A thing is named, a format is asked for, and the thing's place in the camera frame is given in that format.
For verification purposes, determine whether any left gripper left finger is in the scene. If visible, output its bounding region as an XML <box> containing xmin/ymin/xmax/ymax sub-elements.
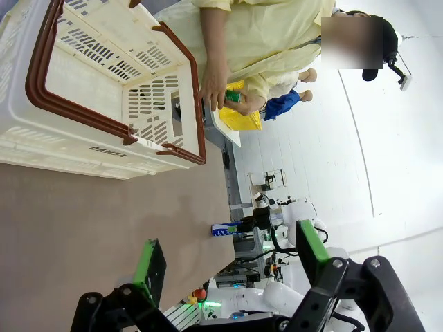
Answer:
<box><xmin>71</xmin><ymin>237</ymin><xmax>181</xmax><ymax>332</ymax></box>

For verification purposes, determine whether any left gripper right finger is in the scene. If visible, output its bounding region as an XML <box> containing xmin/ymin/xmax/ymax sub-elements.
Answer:
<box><xmin>283</xmin><ymin>219</ymin><xmax>426</xmax><ymax>332</ymax></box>

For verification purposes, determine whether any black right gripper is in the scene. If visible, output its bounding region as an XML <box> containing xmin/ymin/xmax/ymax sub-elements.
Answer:
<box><xmin>241</xmin><ymin>206</ymin><xmax>273</xmax><ymax>233</ymax></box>

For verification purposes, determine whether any blue and white drink can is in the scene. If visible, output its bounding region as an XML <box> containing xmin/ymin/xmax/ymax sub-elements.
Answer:
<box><xmin>210</xmin><ymin>222</ymin><xmax>242</xmax><ymax>239</ymax></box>

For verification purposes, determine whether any textured green drink can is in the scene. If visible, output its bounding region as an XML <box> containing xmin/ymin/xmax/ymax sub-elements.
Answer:
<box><xmin>224</xmin><ymin>89</ymin><xmax>246</xmax><ymax>104</ymax></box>

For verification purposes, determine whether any person's right forearm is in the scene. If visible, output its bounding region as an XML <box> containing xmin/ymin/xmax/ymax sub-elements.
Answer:
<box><xmin>199</xmin><ymin>6</ymin><xmax>232</xmax><ymax>75</ymax></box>

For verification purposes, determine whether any person's left forearm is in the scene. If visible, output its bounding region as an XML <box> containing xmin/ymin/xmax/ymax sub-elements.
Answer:
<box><xmin>242</xmin><ymin>71</ymin><xmax>274</xmax><ymax>101</ymax></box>

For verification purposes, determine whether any yellow plastic basket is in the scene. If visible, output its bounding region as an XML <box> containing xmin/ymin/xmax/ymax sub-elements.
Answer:
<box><xmin>217</xmin><ymin>80</ymin><xmax>263</xmax><ymax>131</ymax></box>

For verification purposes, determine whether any cream plastic shopping basket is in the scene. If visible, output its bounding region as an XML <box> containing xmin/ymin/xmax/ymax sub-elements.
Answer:
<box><xmin>0</xmin><ymin>0</ymin><xmax>208</xmax><ymax>181</ymax></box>

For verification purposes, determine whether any person's left hand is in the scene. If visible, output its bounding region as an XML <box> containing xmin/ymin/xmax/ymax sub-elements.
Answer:
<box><xmin>235</xmin><ymin>90</ymin><xmax>267</xmax><ymax>118</ymax></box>

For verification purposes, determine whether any person's right hand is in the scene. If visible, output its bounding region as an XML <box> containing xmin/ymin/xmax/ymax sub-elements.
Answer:
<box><xmin>199</xmin><ymin>65</ymin><xmax>232</xmax><ymax>112</ymax></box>

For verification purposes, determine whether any red emergency stop button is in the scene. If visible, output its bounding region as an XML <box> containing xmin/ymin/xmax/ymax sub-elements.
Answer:
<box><xmin>188</xmin><ymin>286</ymin><xmax>208</xmax><ymax>305</ymax></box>

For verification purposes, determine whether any person in blue clothes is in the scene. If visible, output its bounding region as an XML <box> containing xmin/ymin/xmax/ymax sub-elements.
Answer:
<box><xmin>263</xmin><ymin>89</ymin><xmax>314</xmax><ymax>122</ymax></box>

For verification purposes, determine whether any person in white shirt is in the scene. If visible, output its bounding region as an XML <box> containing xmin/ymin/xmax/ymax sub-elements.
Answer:
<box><xmin>268</xmin><ymin>68</ymin><xmax>318</xmax><ymax>100</ymax></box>

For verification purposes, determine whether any person in pale yellow shirt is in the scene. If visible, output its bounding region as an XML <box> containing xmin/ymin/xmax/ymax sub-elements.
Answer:
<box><xmin>190</xmin><ymin>0</ymin><xmax>399</xmax><ymax>101</ymax></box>

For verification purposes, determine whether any brown basket handle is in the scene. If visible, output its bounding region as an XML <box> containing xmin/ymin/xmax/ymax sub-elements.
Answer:
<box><xmin>151</xmin><ymin>21</ymin><xmax>208</xmax><ymax>166</ymax></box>
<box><xmin>24</xmin><ymin>0</ymin><xmax>139</xmax><ymax>146</ymax></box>

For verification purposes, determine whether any white box on black mount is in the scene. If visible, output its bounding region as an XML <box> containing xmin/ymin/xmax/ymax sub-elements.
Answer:
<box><xmin>386</xmin><ymin>51</ymin><xmax>414</xmax><ymax>92</ymax></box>

